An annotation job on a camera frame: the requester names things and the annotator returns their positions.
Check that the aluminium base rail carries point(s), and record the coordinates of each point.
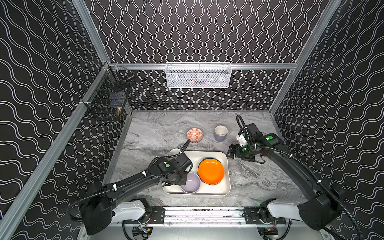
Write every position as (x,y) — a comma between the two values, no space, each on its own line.
(196,217)

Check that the orange plate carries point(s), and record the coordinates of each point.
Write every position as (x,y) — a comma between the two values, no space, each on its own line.
(211,171)

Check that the light blue ceramic mug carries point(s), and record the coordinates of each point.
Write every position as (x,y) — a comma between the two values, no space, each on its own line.
(174,152)

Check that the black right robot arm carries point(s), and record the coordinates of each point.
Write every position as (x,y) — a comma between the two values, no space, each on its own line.
(325,202)

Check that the aluminium frame corner post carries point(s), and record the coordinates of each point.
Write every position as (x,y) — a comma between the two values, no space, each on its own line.
(91,29)

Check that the black wire basket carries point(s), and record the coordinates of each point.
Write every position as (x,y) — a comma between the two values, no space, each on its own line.
(108,103)

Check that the purple ceramic mug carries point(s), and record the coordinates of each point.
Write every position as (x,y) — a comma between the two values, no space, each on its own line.
(220,133)

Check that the cream plastic bin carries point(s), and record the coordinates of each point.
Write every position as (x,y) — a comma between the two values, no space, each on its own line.
(219,190)

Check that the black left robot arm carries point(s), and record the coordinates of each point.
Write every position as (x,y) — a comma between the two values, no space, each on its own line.
(97,208)

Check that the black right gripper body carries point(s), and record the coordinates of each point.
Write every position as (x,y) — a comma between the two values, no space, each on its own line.
(235,151)

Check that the lilac ceramic bowl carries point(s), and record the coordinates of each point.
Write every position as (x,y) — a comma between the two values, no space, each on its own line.
(192,185)

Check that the white wire mesh basket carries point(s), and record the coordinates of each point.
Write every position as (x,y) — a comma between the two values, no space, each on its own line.
(203,75)

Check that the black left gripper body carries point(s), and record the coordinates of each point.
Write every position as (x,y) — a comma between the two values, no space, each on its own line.
(179,177)

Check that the red rimmed bowl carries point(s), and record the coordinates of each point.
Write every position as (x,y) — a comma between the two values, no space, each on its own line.
(195,135)

